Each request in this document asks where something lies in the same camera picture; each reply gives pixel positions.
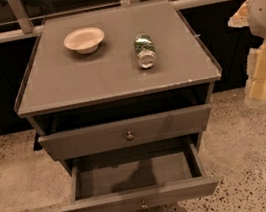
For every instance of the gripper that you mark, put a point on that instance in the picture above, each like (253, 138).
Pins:
(264, 11)

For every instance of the grey drawer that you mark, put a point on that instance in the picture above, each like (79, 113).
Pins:
(159, 178)
(111, 136)

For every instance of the grey drawer cabinet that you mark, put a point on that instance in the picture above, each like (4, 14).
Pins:
(66, 90)

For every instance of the brass top drawer knob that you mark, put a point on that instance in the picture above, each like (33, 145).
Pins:
(129, 136)

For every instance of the brass drawer knob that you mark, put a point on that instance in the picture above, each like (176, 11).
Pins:
(129, 136)
(143, 204)

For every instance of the brass middle drawer knob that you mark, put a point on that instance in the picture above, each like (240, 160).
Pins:
(143, 204)

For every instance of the grey top drawer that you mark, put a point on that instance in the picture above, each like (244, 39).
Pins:
(111, 136)

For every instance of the green soda can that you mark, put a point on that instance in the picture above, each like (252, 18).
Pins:
(145, 51)

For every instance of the white bowl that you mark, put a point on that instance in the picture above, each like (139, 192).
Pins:
(84, 40)

